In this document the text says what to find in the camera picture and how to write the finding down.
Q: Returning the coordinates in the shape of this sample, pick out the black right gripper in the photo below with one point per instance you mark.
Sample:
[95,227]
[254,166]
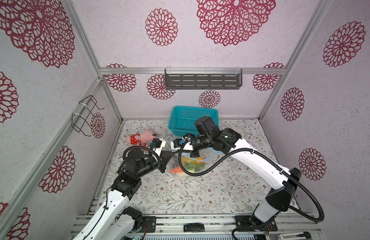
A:
[194,153]

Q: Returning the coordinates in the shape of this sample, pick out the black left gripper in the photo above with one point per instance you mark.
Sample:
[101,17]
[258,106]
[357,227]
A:
[165,157]

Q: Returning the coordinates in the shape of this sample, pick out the orange carrot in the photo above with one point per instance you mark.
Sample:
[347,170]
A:
[177,170]

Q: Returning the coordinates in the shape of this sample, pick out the clear zip top bag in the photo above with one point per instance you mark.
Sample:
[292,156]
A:
[207,156]

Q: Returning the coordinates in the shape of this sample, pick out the white radish with leaves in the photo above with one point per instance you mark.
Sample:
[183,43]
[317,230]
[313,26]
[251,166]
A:
[195,167]

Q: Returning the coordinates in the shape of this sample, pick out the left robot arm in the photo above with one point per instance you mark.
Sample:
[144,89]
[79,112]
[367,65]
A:
[116,218]

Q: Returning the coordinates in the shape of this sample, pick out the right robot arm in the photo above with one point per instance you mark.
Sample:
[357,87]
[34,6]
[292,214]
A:
[282,188]

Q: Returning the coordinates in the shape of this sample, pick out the red card pack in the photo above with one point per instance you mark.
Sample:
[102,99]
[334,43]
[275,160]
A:
[145,145]

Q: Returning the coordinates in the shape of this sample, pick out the teal plastic basket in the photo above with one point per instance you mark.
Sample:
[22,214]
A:
[183,118]

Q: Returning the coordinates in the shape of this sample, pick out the grey wall shelf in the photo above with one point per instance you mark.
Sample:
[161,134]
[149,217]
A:
[203,80]

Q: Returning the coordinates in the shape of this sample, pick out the small black device on rail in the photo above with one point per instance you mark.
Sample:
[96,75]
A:
[194,227]

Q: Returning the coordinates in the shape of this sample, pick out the black wire wall rack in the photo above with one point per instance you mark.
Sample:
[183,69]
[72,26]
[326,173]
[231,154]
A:
[89,121]

